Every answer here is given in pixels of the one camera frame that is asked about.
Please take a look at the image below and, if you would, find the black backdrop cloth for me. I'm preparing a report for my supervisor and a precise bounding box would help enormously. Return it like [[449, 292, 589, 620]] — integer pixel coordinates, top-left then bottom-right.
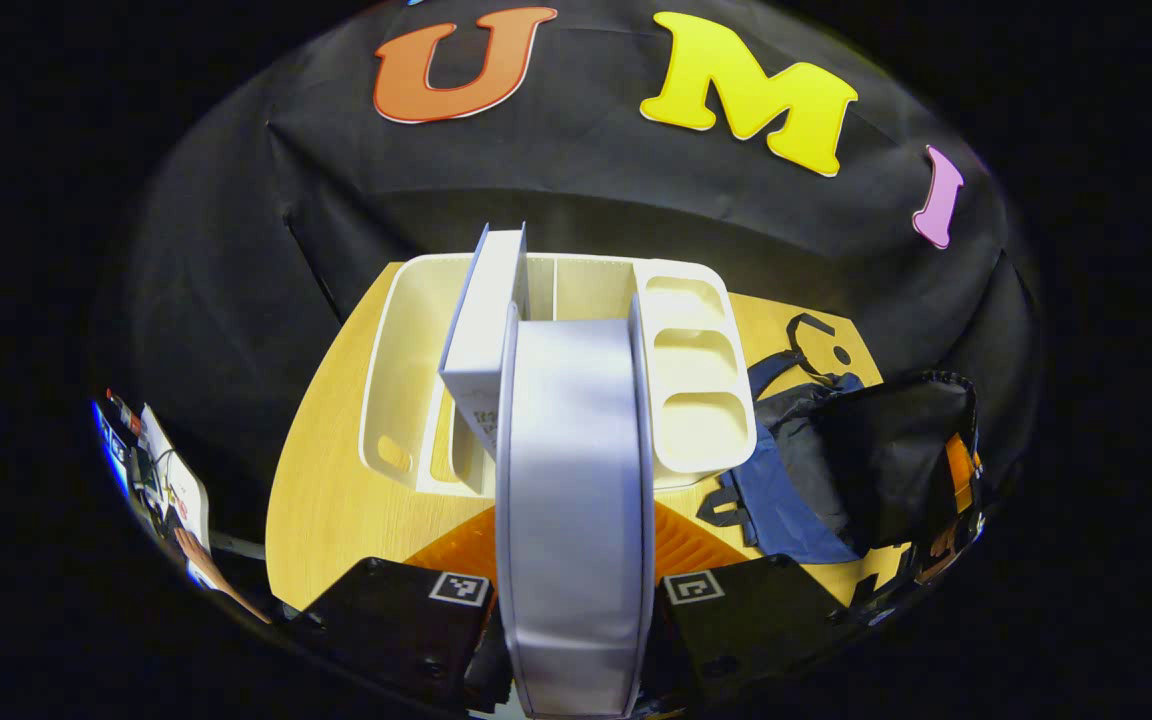
[[96, 0, 1042, 561]]

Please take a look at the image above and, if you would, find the white plastic bookshelf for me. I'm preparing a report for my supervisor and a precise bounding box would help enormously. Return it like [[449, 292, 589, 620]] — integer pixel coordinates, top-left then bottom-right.
[[358, 252, 759, 498]]

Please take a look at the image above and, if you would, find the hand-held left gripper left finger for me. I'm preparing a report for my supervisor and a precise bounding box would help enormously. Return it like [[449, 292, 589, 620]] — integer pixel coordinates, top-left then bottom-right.
[[291, 505, 502, 713]]

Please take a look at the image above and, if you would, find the blue schoolbag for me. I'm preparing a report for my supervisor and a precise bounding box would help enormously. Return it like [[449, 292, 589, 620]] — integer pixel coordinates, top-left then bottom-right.
[[696, 313, 982, 606]]

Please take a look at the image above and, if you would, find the computer monitor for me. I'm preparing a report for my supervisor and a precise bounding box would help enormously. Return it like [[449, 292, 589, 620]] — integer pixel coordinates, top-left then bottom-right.
[[91, 398, 137, 491]]

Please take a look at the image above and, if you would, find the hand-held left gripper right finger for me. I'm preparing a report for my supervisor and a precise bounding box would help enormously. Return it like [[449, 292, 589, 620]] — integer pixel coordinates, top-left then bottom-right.
[[648, 500, 872, 701]]

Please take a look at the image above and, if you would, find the pale grey cover book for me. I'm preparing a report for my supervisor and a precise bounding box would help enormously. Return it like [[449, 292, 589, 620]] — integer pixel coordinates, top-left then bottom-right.
[[494, 295, 657, 719]]

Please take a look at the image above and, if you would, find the white power strip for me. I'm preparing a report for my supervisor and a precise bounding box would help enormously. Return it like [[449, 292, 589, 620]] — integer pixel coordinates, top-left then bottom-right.
[[136, 405, 212, 561]]

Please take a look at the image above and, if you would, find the purple blue cover book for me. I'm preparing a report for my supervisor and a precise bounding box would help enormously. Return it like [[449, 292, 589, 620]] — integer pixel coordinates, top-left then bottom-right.
[[438, 222, 532, 488]]

